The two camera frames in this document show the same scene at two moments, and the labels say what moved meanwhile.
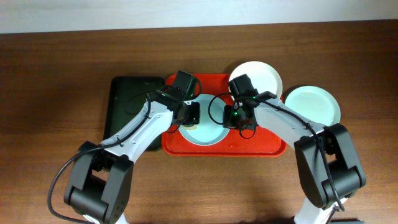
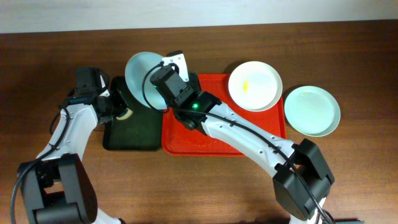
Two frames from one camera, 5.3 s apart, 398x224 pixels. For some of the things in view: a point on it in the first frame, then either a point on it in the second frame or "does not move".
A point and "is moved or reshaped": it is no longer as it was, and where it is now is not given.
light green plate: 315,102 does not move
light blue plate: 211,130 is moved or reshaped
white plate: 263,77 does not move
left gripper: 193,113 → 116,101
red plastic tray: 264,142 does not move
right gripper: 231,122 → 192,81
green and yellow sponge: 193,127 is moved or reshaped
